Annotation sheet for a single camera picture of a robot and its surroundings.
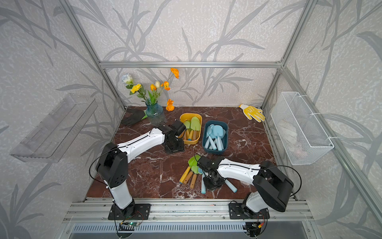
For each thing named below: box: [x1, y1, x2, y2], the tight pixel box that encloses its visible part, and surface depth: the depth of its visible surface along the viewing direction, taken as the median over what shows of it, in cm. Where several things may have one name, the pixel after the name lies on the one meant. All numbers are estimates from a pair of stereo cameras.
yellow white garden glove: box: [238, 104, 267, 123], surface depth 121 cm
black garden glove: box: [120, 108, 146, 126], surface depth 115 cm
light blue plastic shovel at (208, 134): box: [205, 125, 217, 151], surface depth 101 cm
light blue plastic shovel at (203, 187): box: [197, 167, 206, 195], surface depth 80 cm
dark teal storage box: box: [201, 119, 229, 154], surface depth 101 cm
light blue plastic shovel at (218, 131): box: [212, 124, 224, 151], surface depth 101 cm
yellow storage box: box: [177, 113, 203, 145], surface depth 107 cm
